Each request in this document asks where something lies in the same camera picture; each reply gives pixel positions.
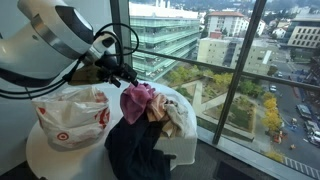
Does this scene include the white red-roofed building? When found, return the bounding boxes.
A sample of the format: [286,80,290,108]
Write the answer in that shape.
[205,10,268,39]

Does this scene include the beige grey garment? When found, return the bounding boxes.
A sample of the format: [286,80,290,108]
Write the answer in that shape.
[160,99,190,140]

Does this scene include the dark window mullion post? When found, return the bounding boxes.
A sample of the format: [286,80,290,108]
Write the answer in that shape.
[212,0,268,146]

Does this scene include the green glass office building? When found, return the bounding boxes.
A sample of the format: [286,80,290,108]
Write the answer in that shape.
[128,1,201,83]

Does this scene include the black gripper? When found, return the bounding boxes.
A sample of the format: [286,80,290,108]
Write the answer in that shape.
[95,52,140,90]

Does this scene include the grey window sill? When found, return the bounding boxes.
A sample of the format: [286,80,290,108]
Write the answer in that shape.
[195,125,317,180]

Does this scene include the dark horizontal window rail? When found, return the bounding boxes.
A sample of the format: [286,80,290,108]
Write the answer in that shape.
[123,46,320,93]

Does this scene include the white plastic storage box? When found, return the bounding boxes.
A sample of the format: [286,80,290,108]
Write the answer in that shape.
[150,83,199,171]

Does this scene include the dark floor vent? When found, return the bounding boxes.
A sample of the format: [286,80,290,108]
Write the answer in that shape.
[213,159,278,180]

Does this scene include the dark window corner post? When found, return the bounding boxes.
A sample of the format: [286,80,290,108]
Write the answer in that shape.
[109,0,134,81]

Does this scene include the grey grid-window building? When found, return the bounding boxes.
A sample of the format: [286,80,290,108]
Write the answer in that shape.
[286,13,320,50]

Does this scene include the magenta garment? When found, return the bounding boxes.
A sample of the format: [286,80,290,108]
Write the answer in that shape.
[119,82,157,126]

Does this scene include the beige concrete building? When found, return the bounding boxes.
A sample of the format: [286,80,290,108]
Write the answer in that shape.
[196,36,280,76]

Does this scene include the navy blue garment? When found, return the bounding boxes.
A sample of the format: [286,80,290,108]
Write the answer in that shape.
[103,113,177,180]

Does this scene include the white red-bullseye plastic bag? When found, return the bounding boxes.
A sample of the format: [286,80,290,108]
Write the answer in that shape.
[31,86,111,151]

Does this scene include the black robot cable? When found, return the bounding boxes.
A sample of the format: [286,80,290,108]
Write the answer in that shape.
[0,22,141,101]

